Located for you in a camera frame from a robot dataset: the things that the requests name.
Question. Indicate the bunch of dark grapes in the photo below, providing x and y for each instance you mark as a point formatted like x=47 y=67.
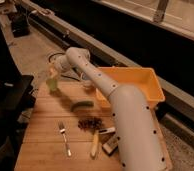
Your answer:
x=90 y=123

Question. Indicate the yellow plastic bin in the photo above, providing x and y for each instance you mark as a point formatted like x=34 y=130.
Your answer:
x=144 y=78

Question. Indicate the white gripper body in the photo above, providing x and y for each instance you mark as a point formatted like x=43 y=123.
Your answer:
x=55 y=67

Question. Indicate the metal floor rail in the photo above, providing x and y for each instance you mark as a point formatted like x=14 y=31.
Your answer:
x=114 y=36

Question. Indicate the wooden block eraser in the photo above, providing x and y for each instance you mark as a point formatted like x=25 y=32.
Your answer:
x=110 y=145

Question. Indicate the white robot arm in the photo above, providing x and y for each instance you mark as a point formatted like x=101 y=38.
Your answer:
x=138 y=142

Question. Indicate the white handled utensil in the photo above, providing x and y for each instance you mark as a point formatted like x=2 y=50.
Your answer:
x=107 y=130

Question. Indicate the green plastic cup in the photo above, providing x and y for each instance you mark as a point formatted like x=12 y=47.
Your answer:
x=52 y=84

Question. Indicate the black box on floor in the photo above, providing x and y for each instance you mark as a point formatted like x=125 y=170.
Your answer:
x=19 y=25

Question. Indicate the green cucumber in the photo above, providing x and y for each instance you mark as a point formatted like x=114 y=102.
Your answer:
x=81 y=104

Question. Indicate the silver metal fork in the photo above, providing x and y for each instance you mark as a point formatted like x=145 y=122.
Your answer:
x=63 y=132

